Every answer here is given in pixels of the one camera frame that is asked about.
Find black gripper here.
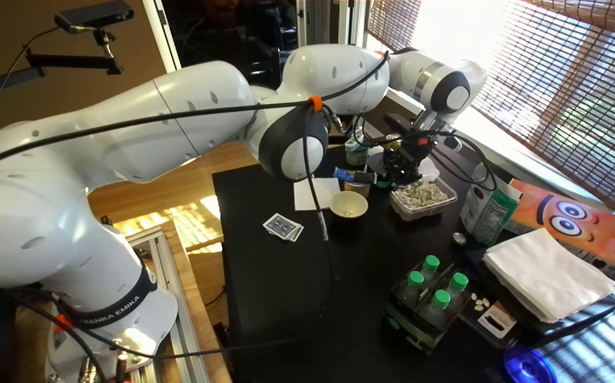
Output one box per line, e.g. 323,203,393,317
389,125,439,189

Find clear container of seeds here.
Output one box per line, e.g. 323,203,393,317
389,176,459,223

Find blue snack packet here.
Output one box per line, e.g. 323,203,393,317
333,166,379,189

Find green tub with white lid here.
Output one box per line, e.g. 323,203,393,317
342,129,370,170

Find white round bowl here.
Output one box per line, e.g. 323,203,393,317
328,189,370,220

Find green and white snack bag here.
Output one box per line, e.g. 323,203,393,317
459,159,523,246

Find white paper napkin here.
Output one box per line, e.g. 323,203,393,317
292,176,342,212

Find small bottle with green cap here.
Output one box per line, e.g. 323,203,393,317
401,267,427,306
424,286,455,326
444,270,471,299
420,253,443,284

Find small white pills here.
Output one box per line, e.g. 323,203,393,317
466,291,493,315

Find green margarita bottle pack box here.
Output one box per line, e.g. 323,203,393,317
379,261,472,356

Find black flat tray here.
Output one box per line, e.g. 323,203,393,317
455,282,536,351

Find folded white towel stack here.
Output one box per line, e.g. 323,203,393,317
481,225,615,326

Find orange box with cartoon eyes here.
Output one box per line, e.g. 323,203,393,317
507,176,615,270

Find bamboo window blind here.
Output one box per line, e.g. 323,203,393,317
367,0,615,211

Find blue round lid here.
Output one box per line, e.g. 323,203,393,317
503,345,557,383

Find thin black cord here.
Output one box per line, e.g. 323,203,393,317
532,299,615,349

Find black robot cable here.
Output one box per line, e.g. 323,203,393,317
0,49,393,246

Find black camera on bracket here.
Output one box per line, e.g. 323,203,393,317
26,0,136,77

